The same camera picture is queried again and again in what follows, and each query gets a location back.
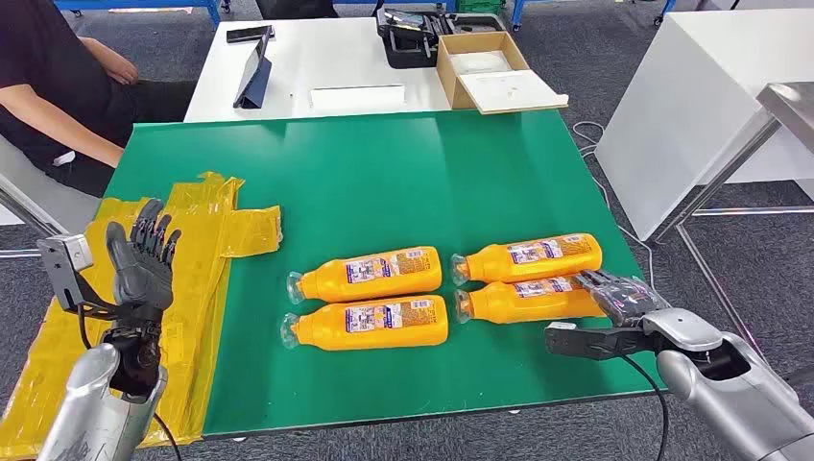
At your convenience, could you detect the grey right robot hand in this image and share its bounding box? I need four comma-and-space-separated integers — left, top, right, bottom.
572, 269, 671, 329

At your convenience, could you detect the person's left hand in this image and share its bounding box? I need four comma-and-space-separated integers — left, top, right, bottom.
105, 58, 140, 87

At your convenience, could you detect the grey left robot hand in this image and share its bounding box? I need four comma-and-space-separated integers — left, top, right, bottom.
105, 198, 183, 322

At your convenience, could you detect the orange detergent bottle clear cap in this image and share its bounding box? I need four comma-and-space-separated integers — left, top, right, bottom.
453, 277, 607, 326
279, 294, 450, 352
449, 233, 604, 287
286, 246, 443, 305

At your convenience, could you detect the yellow plastic sheet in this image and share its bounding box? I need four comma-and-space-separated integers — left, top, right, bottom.
0, 170, 284, 461

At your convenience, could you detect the person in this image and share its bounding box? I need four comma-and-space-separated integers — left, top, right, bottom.
0, 0, 199, 199

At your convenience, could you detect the grey metal bench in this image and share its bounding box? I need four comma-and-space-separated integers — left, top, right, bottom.
0, 133, 103, 259

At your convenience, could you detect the black phone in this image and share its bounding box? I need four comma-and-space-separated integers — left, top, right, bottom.
226, 25, 275, 44

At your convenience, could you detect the white foam lid board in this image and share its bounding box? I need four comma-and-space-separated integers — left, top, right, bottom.
457, 68, 570, 116

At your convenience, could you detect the white foam pad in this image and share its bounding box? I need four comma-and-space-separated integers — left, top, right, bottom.
448, 50, 514, 76

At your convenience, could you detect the brown cardboard box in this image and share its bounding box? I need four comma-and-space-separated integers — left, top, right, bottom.
436, 32, 532, 112

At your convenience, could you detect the black tool case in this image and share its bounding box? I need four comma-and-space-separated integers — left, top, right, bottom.
374, 7, 510, 70

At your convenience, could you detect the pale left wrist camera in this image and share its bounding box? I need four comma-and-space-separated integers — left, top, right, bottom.
36, 233, 122, 322

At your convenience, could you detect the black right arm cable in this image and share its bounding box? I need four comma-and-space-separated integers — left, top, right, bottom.
616, 352, 670, 461

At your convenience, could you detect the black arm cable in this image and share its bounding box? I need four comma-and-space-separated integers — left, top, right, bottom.
77, 303, 183, 461
616, 352, 670, 461

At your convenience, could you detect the white floor cable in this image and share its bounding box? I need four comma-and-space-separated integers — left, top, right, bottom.
570, 120, 657, 287

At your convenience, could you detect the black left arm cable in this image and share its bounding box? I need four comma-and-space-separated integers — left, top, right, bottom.
77, 303, 183, 461

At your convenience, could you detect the steel frame table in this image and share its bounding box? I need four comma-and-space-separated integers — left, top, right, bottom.
648, 81, 814, 361

